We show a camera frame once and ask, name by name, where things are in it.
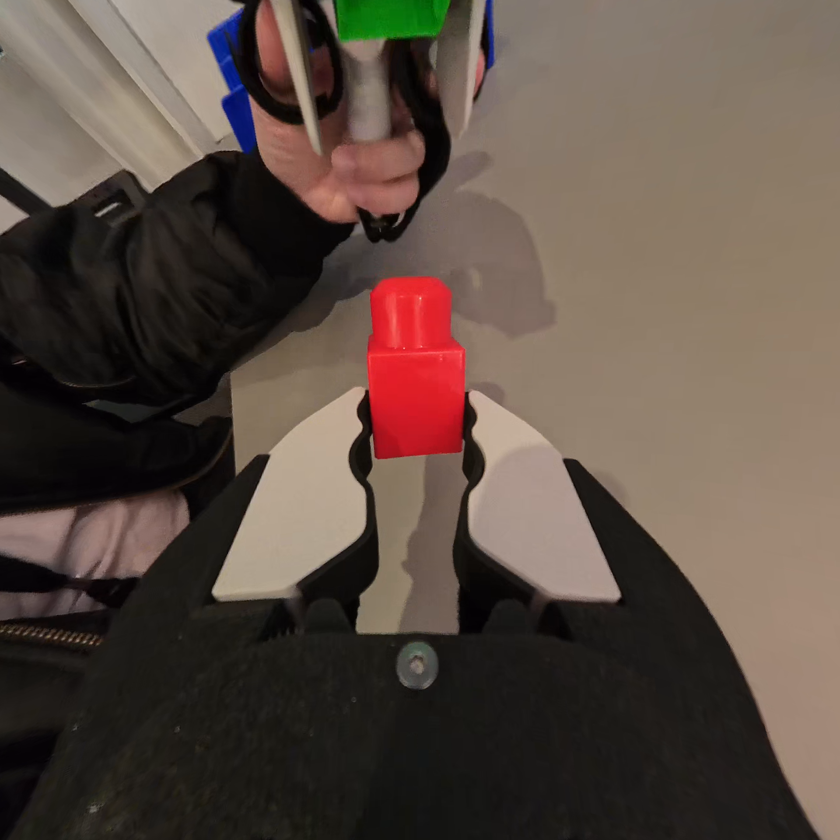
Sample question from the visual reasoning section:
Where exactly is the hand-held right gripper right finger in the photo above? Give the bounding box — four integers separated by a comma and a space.
453, 389, 623, 606

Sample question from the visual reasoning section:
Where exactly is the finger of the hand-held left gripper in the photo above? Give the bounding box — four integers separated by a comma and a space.
269, 0, 328, 158
434, 0, 488, 140

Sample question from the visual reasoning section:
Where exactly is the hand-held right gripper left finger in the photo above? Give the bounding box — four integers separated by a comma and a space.
212, 388, 380, 603

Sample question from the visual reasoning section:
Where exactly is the blue storage bin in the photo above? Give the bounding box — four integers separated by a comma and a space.
206, 0, 498, 154

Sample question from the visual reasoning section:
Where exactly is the green mega block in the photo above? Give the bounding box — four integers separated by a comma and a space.
332, 0, 454, 43

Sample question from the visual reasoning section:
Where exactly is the red mega block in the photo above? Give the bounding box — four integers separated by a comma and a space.
365, 276, 468, 460

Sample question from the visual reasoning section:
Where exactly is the person's left hand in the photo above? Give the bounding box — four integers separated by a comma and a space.
250, 0, 489, 225

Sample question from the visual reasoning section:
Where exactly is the person's white garment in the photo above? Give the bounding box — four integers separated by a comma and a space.
0, 491, 193, 620

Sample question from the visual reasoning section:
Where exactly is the black metal table frame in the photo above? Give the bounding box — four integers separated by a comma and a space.
0, 164, 148, 224

